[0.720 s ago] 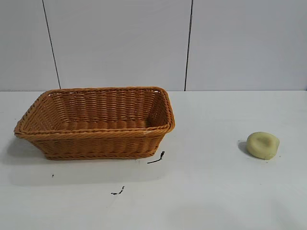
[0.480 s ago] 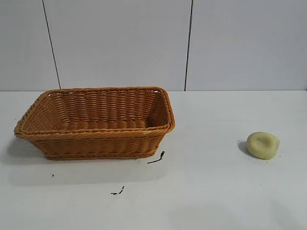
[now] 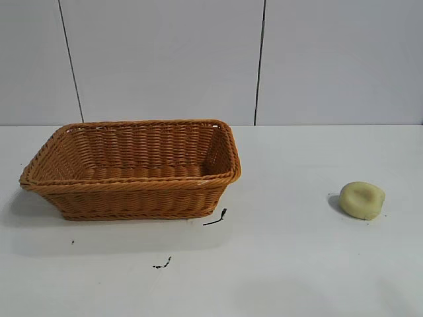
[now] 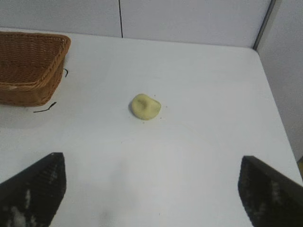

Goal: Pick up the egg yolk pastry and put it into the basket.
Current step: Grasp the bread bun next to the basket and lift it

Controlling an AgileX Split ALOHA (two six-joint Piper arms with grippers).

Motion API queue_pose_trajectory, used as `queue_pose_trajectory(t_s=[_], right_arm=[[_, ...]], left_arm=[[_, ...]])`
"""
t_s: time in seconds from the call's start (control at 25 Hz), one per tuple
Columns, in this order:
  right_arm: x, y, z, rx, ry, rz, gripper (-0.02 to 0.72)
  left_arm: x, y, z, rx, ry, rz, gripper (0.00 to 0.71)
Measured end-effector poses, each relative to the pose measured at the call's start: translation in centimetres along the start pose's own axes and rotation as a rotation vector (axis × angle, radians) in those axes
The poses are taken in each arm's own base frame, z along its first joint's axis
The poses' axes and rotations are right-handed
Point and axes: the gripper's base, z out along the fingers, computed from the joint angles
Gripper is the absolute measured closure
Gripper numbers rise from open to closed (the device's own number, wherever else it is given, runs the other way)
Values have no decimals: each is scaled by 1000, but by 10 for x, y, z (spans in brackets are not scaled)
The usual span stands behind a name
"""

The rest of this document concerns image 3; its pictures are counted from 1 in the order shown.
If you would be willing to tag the pale yellow egg yolk pastry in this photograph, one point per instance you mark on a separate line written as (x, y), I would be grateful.
(361, 200)

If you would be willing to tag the brown woven wicker basket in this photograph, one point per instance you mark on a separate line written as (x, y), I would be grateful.
(132, 195)

